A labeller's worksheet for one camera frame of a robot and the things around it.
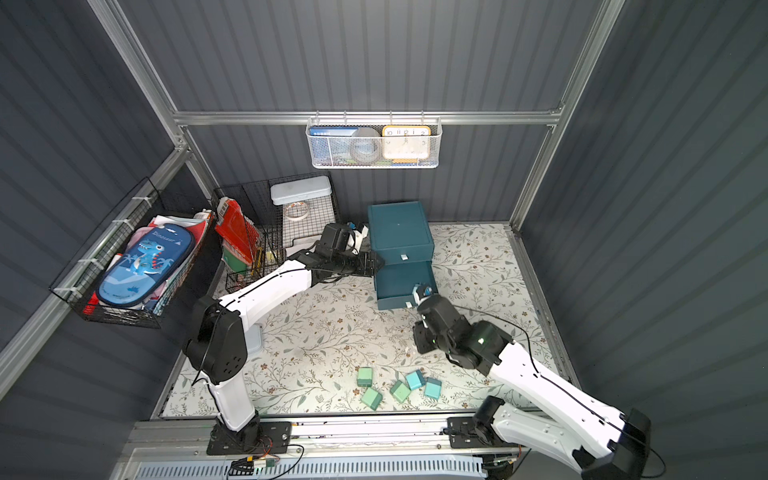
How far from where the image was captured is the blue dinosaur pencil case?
620 millimetres

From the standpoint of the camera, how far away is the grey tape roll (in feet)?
2.87

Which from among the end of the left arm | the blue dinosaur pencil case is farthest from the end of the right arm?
the blue dinosaur pencil case

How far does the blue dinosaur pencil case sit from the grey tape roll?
50 cm

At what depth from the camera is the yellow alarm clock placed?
2.92 ft
